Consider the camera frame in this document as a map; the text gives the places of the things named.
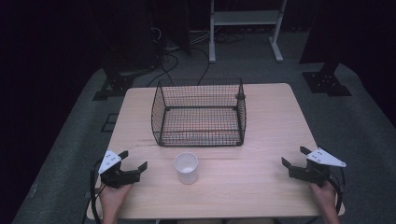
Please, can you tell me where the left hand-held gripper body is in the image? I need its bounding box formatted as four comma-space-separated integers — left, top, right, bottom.
97, 149, 141, 189

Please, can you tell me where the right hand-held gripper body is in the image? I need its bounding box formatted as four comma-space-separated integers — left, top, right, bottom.
288, 147, 347, 189

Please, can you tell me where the white plastic cup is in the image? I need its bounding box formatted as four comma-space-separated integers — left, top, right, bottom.
173, 151, 199, 186

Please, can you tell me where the black wire mesh basket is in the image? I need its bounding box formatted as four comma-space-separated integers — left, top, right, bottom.
150, 77, 248, 147

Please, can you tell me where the person's left hand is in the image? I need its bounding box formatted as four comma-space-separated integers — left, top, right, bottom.
98, 182, 134, 218

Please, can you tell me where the person's right hand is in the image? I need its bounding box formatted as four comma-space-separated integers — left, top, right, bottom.
309, 181, 339, 217

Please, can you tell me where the black stand base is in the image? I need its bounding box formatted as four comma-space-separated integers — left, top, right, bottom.
92, 59, 135, 102
299, 55, 353, 98

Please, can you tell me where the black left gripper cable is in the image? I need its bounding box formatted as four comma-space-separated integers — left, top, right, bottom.
89, 159, 105, 224

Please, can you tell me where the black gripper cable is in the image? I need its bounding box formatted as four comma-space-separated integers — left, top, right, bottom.
89, 159, 105, 224
323, 169, 347, 216

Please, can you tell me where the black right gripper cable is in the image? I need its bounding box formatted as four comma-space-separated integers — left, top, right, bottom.
323, 169, 347, 216

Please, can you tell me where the black floor cable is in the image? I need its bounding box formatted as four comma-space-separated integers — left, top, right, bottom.
146, 46, 211, 89

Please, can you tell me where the white metal table frame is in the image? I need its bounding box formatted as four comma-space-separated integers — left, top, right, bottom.
208, 0, 288, 64

